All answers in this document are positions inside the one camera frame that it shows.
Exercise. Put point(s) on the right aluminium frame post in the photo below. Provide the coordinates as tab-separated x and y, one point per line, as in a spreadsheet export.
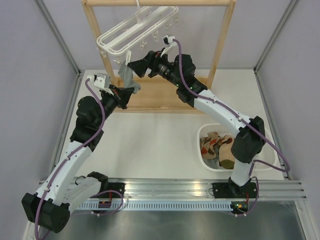
275	34

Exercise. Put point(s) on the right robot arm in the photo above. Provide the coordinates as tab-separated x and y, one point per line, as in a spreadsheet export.
248	132

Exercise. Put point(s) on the white hanger clip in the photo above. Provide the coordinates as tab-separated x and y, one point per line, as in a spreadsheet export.
128	57

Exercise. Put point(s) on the white slotted cable duct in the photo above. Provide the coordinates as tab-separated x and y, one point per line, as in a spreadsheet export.
158	206

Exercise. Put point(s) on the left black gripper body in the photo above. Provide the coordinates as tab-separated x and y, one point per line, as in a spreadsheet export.
120	101

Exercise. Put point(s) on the aluminium frame post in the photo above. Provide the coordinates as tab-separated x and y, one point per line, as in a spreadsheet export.
57	35
275	34

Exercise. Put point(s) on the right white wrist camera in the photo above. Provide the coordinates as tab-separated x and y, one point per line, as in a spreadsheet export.
169	43

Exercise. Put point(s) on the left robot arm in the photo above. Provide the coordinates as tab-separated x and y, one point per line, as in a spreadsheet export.
51	206

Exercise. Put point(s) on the grey sock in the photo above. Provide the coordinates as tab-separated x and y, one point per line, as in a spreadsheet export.
213	163
126	74

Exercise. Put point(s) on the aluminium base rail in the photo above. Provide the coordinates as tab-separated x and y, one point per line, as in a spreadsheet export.
169	189

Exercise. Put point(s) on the white perforated plastic basket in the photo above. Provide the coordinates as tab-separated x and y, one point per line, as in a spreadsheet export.
267	154

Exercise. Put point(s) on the wooden hanger rack frame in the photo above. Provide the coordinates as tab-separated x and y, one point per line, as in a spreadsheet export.
157	96

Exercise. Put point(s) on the left aluminium frame post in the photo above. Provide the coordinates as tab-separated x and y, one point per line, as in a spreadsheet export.
57	35

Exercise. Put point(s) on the beige argyle sock front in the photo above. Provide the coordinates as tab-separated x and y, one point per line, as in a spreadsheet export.
210	145

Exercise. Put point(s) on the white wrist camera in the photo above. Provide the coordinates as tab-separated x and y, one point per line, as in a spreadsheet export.
101	81
169	43

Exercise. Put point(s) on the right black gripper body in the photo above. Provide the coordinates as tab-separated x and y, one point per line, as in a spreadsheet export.
160	66

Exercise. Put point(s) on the white plastic clip hanger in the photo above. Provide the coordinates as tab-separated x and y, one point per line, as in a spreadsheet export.
146	22

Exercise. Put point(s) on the striped beige sock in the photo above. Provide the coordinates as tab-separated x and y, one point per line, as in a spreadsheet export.
226	160
226	143

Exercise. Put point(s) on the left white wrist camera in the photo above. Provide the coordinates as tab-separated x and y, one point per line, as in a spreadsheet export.
101	81

